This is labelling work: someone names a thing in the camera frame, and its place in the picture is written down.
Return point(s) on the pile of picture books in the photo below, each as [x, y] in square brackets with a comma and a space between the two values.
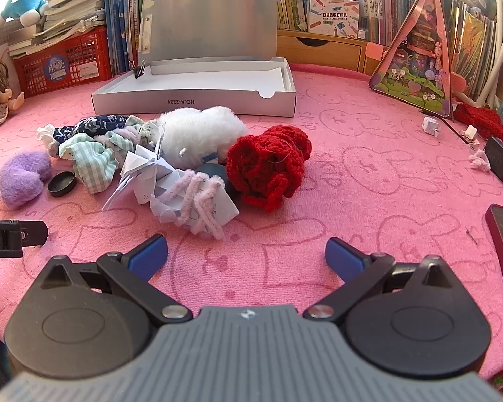
[471, 46]

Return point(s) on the purple pipe cleaner bundle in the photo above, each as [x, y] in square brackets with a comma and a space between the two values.
[197, 203]

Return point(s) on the red knit cloth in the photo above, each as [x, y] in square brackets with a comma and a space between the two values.
[482, 119]

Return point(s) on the red plastic basket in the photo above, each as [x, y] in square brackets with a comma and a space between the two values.
[63, 65]

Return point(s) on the black round lid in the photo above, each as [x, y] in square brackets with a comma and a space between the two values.
[62, 184]

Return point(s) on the dark round lid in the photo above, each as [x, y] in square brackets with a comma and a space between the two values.
[216, 173]

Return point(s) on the wooden drawer unit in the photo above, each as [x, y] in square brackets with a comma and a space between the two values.
[318, 48]

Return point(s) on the white lamp pole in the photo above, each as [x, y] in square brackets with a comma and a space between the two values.
[499, 29]

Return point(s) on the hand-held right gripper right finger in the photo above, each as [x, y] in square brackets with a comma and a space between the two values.
[343, 257]

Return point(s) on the blue plush toy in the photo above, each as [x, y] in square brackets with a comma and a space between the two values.
[23, 4]

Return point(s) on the blue floral pouch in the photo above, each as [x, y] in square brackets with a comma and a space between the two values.
[92, 127]

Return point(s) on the green checked cloth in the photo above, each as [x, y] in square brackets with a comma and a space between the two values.
[94, 161]

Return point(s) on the white folded paper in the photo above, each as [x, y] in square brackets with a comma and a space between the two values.
[140, 176]

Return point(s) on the red crochet piece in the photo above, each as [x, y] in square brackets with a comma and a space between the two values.
[268, 163]

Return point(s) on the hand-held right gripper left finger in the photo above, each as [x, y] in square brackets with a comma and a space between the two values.
[147, 257]

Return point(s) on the black binder clip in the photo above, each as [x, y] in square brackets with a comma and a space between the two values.
[141, 69]

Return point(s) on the white charger plug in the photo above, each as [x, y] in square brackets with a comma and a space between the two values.
[431, 127]

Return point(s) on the label printer box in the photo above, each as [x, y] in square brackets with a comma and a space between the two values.
[334, 16]

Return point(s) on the row of upright books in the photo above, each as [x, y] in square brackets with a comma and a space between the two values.
[377, 0]

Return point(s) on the row of blue folders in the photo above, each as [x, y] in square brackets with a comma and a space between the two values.
[121, 21]

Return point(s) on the stack of loose books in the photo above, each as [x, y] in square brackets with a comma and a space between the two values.
[63, 14]

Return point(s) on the white fluffy plush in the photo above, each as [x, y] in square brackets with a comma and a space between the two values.
[201, 132]

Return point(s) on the purple plush heart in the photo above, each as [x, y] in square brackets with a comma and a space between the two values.
[21, 178]

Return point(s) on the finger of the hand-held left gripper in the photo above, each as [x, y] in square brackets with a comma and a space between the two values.
[35, 233]

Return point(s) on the pink triangular toy house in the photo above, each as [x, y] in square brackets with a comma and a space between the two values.
[419, 63]

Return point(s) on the white crumpled tissue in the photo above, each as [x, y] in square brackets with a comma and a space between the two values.
[46, 132]

